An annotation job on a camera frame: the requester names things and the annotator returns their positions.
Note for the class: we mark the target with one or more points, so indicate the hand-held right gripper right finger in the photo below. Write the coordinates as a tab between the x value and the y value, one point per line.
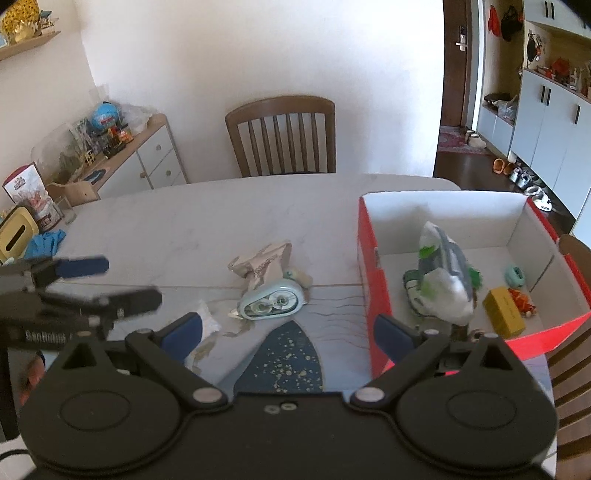
392	336

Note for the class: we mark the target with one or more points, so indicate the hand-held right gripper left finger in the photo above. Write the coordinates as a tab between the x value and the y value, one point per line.
184	331

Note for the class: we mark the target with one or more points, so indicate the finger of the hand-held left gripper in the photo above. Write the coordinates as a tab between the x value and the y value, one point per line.
83	267
134	301

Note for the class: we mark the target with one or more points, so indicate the red cardboard box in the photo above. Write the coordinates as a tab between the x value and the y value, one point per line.
369	258

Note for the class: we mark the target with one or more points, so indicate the plastic bag with blue pack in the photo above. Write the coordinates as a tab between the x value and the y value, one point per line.
445	272

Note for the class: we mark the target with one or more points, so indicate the yellow small box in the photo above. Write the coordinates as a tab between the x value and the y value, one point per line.
505	311

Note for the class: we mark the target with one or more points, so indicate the red toy figure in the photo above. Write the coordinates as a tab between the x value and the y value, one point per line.
524	304

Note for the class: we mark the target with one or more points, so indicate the clear crumpled plastic bag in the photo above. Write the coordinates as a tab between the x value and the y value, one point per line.
207	318

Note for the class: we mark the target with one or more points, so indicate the blue gloves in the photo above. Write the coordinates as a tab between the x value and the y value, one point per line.
46	244

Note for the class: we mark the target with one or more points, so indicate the drinking glass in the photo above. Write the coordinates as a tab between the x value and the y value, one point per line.
65	211

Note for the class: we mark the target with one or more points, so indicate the yellow tissue box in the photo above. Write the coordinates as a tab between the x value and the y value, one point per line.
16	235

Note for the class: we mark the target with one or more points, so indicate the wooden desk holder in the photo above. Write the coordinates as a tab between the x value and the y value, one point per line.
76	190

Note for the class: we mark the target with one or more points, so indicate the red snack bag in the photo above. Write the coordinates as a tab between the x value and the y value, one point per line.
32	194

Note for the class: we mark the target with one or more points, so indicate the light green correction tape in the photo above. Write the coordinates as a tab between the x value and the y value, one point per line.
272	302

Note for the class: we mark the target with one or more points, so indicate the crumpled foil snack wrapper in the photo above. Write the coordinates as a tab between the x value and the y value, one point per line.
258	265

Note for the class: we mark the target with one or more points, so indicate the clear display case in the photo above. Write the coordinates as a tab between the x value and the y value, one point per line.
64	152

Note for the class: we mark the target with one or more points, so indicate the white wooden sideboard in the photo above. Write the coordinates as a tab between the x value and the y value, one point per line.
157	157

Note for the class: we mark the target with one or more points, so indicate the blue globe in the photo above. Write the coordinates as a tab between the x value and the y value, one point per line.
105	117

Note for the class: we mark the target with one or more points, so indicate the wooden slat-back chair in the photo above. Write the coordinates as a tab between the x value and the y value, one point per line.
281	108
572	369

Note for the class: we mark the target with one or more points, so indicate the row of shoes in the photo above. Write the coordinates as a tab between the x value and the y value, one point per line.
531	189

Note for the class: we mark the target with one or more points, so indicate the orange slippers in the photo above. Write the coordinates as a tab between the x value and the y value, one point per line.
500	165

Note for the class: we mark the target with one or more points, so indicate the patterned door rug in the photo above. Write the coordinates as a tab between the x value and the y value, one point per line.
455	142

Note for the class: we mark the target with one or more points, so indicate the white slippers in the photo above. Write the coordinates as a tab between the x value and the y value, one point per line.
475	140

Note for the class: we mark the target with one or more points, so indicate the brown door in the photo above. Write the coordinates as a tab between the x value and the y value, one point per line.
455	83

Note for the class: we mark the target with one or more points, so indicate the wooden wall shelf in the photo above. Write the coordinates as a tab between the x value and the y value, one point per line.
27	45

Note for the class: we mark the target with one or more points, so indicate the grey wall cabinet unit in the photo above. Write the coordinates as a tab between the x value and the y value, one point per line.
549	120

